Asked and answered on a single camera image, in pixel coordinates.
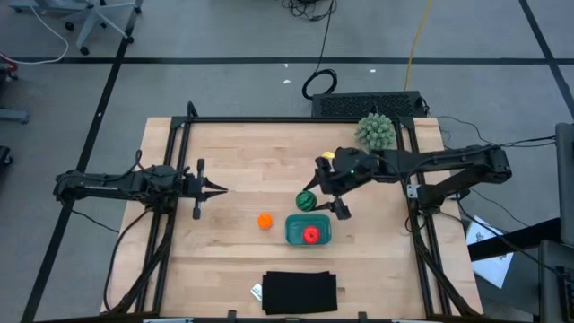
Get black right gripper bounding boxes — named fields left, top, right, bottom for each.
left=303, top=156, right=355, bottom=221

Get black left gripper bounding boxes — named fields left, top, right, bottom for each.
left=181, top=158, right=229, bottom=221

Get green striped toy watermelon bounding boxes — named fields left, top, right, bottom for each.
left=295, top=190, right=318, bottom=213

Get red toy bell pepper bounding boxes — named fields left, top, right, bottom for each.
left=301, top=225, right=321, bottom=245

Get teal plastic container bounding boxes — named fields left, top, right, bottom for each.
left=284, top=214, right=333, bottom=247

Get green artificial succulent plant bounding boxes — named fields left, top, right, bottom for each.
left=354, top=112, right=397, bottom=152

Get black keyboard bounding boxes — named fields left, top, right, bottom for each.
left=310, top=91, right=428, bottom=120

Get black folded cloth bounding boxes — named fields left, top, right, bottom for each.
left=261, top=270, right=338, bottom=316

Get white paper sheet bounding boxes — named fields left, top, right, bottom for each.
left=465, top=216, right=515, bottom=289

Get grey office chair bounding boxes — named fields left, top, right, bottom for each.
left=8, top=0, right=144, bottom=57

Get grey cabinet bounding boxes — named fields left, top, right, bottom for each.
left=554, top=121, right=574, bottom=235

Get black metal table frame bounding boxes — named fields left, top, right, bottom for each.
left=107, top=101, right=483, bottom=319

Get black coiled cable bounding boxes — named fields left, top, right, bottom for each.
left=301, top=0, right=338, bottom=101

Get yellow hanging cable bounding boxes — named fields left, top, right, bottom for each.
left=403, top=0, right=434, bottom=92

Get tangled black cable bundle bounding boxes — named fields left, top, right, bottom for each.
left=281, top=0, right=337, bottom=22

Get thin black floor cables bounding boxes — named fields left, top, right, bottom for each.
left=437, top=115, right=557, bottom=153

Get white floor cable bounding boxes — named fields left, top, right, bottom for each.
left=0, top=4, right=70, bottom=66

